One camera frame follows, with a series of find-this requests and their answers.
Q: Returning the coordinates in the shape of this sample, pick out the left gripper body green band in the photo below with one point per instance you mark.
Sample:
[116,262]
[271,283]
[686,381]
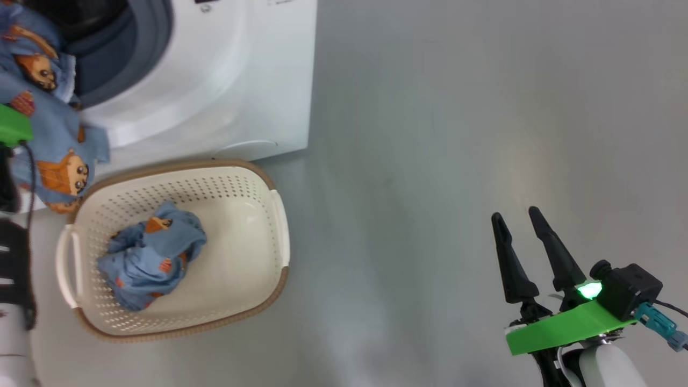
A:
[13,126]

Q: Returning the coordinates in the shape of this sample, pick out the grey rubber door gasket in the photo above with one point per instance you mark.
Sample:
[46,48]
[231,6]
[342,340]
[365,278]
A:
[150,43]

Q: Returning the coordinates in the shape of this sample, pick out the blue bear print garment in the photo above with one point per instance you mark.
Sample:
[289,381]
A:
[156,252]
[48,123]

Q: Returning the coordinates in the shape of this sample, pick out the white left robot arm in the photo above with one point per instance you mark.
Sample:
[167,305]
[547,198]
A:
[13,269]

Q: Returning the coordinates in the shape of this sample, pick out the cream perforated basket brown rim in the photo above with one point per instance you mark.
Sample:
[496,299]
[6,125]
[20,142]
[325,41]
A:
[236,258]

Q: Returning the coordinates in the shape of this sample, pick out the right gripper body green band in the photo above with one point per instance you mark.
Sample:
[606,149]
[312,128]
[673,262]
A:
[570,328]

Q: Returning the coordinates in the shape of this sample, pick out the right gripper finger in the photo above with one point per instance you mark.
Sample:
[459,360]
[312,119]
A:
[513,269]
[559,258]

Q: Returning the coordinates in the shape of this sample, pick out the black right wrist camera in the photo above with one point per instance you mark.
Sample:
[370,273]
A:
[629,287]

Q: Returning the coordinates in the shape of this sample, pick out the white front-load washing machine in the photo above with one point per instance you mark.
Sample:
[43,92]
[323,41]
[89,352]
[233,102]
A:
[242,80]

